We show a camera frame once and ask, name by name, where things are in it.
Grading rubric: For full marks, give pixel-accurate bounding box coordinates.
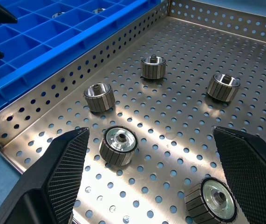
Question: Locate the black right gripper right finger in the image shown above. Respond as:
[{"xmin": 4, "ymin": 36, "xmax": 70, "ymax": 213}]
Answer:
[{"xmin": 212, "ymin": 126, "xmax": 266, "ymax": 224}]

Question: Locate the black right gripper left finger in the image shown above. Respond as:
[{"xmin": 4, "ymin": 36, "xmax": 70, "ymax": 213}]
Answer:
[{"xmin": 0, "ymin": 127, "xmax": 91, "ymax": 224}]

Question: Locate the blue compartment tray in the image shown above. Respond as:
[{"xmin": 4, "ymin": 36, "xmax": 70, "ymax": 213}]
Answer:
[{"xmin": 0, "ymin": 0, "xmax": 169, "ymax": 122}]

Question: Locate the perforated steel tray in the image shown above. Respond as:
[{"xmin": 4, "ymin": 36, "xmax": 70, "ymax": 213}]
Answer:
[{"xmin": 0, "ymin": 0, "xmax": 266, "ymax": 224}]

